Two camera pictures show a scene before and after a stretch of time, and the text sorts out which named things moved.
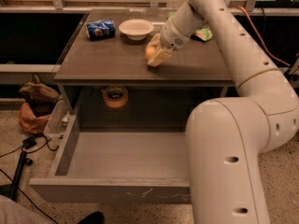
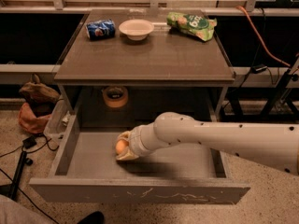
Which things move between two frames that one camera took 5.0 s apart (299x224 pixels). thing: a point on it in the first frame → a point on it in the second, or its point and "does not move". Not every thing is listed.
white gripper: (172, 36) → (135, 144)
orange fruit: (150, 50) → (120, 146)
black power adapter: (29, 143) does not move
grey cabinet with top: (103, 75) does not move
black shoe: (94, 217) does not move
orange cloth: (30, 122) does not move
